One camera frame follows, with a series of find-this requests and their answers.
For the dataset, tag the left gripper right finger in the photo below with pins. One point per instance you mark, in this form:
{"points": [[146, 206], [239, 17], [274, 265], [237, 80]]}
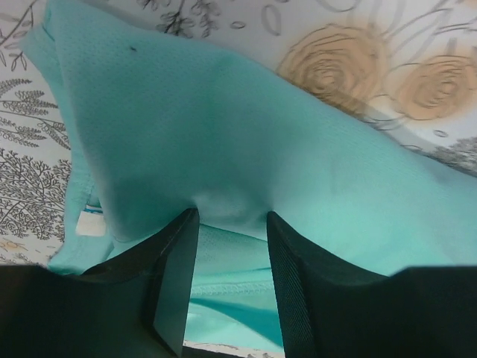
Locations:
{"points": [[328, 307]]}

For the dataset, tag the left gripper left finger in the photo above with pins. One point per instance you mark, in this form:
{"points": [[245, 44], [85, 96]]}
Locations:
{"points": [[133, 305]]}

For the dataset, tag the teal t shirt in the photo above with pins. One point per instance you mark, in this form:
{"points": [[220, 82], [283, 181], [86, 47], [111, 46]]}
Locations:
{"points": [[165, 123]]}

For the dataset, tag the floral table mat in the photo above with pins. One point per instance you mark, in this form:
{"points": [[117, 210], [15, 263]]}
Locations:
{"points": [[406, 67]]}

